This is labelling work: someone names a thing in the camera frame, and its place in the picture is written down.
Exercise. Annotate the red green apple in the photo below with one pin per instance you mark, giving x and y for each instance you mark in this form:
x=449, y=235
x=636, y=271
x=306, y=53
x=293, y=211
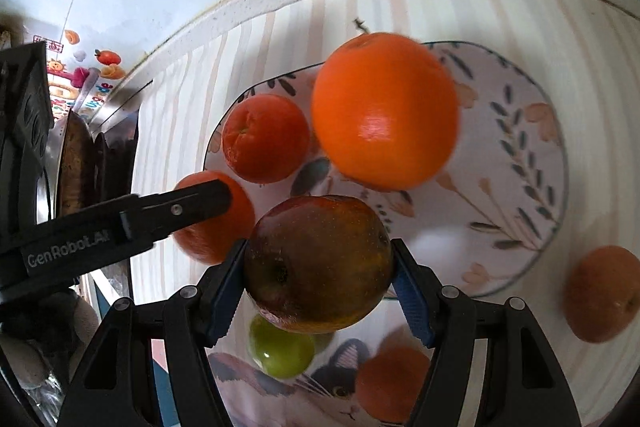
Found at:
x=320, y=262

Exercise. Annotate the small green fruit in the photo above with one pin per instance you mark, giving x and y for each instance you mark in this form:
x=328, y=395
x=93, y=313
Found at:
x=280, y=352

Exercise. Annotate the cat print plate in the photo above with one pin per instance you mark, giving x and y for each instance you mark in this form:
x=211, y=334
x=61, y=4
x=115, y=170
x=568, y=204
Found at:
x=280, y=402

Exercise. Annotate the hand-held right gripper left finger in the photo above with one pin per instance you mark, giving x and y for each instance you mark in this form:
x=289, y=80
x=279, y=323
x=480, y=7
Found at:
x=226, y=307

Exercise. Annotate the floral print plate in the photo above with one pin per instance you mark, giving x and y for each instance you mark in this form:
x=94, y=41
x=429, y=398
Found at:
x=500, y=167

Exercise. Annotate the large orange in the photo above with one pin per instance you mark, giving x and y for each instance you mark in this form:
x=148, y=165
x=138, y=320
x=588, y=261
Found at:
x=385, y=112

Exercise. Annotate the small tangerine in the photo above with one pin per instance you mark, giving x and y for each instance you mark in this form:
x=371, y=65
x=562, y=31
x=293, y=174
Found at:
x=392, y=382
x=605, y=294
x=215, y=239
x=265, y=139

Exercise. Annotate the small dried twig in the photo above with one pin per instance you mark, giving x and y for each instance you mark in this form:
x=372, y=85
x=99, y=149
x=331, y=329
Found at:
x=361, y=25

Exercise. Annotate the colourful wall stickers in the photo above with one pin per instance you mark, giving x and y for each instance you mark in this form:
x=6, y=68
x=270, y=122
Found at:
x=90, y=77

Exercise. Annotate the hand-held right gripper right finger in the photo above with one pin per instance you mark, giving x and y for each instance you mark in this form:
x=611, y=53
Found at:
x=412, y=304

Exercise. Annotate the dark brown furniture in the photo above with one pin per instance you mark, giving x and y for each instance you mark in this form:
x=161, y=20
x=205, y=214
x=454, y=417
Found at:
x=82, y=167

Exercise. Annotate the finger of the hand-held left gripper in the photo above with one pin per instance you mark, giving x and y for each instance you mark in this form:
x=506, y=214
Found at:
x=190, y=207

